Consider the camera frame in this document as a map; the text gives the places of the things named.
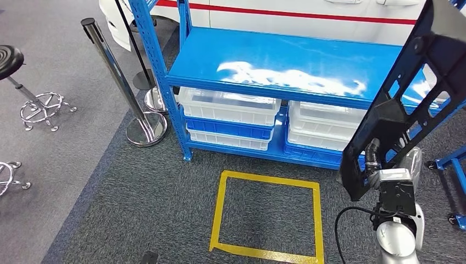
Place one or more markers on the chrome stanchion post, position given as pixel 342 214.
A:
pixel 113 65
pixel 154 102

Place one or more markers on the black stool chrome base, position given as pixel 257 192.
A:
pixel 9 60
pixel 25 186

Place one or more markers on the yellow floor tape square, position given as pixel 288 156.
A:
pixel 218 204

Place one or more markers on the blue plastic bin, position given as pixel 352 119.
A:
pixel 225 128
pixel 313 153

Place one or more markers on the black pole stand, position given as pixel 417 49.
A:
pixel 143 80

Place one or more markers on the black metal frame part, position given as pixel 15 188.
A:
pixel 389 116

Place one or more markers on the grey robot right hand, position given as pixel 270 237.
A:
pixel 372 156

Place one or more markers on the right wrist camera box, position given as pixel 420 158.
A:
pixel 397 196

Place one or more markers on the blue metal shelf rack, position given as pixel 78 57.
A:
pixel 291 58

